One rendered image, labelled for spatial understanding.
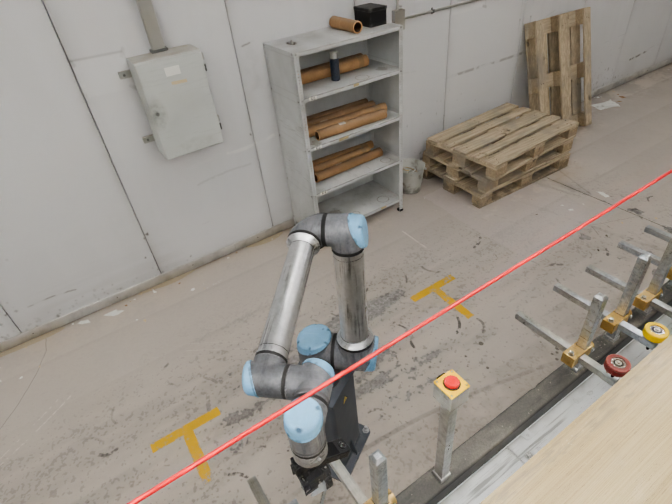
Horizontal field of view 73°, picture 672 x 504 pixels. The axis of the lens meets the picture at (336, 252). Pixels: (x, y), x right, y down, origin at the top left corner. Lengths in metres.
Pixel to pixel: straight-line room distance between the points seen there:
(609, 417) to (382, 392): 1.36
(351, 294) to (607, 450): 0.93
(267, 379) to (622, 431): 1.13
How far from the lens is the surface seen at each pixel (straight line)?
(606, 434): 1.73
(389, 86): 3.82
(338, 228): 1.49
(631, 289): 2.09
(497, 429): 1.88
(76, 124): 3.26
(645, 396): 1.87
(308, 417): 1.10
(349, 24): 3.44
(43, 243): 3.54
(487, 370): 2.92
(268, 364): 1.21
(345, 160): 3.84
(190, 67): 3.08
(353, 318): 1.73
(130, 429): 3.02
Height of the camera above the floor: 2.28
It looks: 38 degrees down
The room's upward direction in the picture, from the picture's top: 6 degrees counter-clockwise
